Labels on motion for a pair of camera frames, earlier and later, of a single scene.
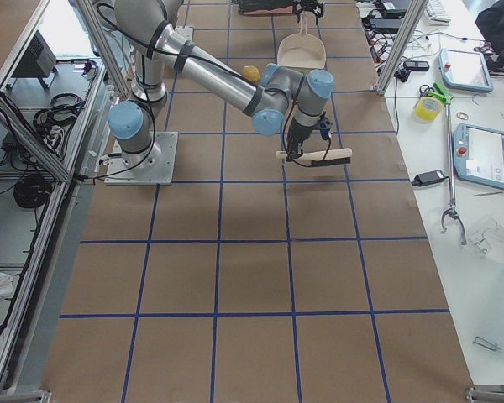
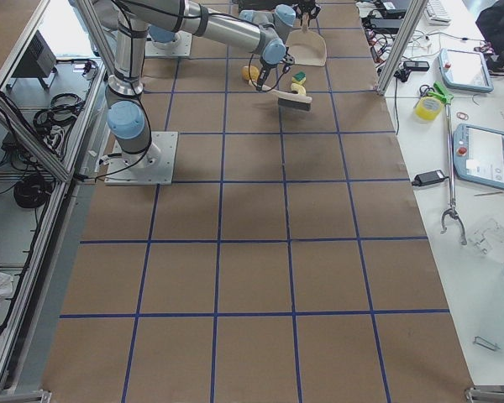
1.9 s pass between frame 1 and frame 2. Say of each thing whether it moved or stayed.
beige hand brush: moved
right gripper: moved
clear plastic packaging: stayed
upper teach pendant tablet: stayed
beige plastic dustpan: stayed
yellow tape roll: stayed
